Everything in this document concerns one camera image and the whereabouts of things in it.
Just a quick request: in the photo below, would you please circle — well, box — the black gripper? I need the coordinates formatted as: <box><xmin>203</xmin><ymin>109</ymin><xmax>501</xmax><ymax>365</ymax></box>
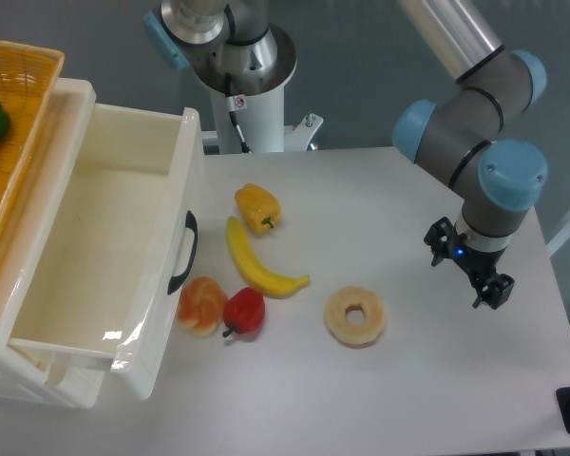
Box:
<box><xmin>424</xmin><ymin>217</ymin><xmax>515</xmax><ymax>310</ymax></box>

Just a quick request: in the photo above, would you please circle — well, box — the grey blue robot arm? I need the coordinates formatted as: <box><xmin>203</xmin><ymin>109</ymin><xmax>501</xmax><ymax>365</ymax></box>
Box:
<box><xmin>143</xmin><ymin>1</ymin><xmax>547</xmax><ymax>309</ymax></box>

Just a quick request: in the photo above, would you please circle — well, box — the plain glazed donut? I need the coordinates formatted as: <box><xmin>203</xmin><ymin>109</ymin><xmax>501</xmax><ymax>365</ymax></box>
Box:
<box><xmin>323</xmin><ymin>286</ymin><xmax>388</xmax><ymax>348</ymax></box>

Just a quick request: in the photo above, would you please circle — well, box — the yellow banana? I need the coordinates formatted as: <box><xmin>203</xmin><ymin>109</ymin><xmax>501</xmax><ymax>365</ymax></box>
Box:
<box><xmin>225</xmin><ymin>216</ymin><xmax>311</xmax><ymax>298</ymax></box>

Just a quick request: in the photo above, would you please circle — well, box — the yellow bell pepper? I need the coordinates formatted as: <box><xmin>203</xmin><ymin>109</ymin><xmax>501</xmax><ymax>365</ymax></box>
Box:
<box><xmin>235</xmin><ymin>183</ymin><xmax>281</xmax><ymax>234</ymax></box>

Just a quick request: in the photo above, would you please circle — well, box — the red bell pepper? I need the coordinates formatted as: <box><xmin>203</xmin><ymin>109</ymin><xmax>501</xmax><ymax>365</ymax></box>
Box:
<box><xmin>222</xmin><ymin>287</ymin><xmax>265</xmax><ymax>338</ymax></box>

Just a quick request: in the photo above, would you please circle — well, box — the orange twisted bread roll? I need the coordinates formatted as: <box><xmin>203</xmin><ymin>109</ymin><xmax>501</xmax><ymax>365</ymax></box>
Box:
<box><xmin>176</xmin><ymin>276</ymin><xmax>228</xmax><ymax>337</ymax></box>

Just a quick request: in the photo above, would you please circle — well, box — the white plastic drawer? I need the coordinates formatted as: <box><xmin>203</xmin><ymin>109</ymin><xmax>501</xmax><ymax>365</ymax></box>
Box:
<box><xmin>11</xmin><ymin>104</ymin><xmax>203</xmax><ymax>400</ymax></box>

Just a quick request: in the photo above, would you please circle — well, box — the orange woven basket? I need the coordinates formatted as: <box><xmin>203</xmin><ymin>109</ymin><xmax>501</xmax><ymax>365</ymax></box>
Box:
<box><xmin>0</xmin><ymin>40</ymin><xmax>65</xmax><ymax>237</ymax></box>

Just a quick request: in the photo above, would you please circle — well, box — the black drawer handle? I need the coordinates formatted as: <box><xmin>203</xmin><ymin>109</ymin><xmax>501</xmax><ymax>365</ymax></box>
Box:
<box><xmin>167</xmin><ymin>211</ymin><xmax>199</xmax><ymax>295</ymax></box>

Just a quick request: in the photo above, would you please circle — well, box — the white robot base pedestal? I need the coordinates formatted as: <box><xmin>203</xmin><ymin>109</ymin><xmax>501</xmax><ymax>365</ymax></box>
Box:
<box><xmin>195</xmin><ymin>24</ymin><xmax>324</xmax><ymax>154</ymax></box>

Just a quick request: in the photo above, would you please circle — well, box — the black cable on pedestal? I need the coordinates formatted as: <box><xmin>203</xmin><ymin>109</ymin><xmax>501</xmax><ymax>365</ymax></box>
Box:
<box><xmin>222</xmin><ymin>71</ymin><xmax>253</xmax><ymax>154</ymax></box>

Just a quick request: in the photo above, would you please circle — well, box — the white drawer cabinet frame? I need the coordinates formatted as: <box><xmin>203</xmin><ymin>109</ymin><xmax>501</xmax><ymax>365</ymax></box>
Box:
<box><xmin>0</xmin><ymin>78</ymin><xmax>104</xmax><ymax>408</ymax></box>

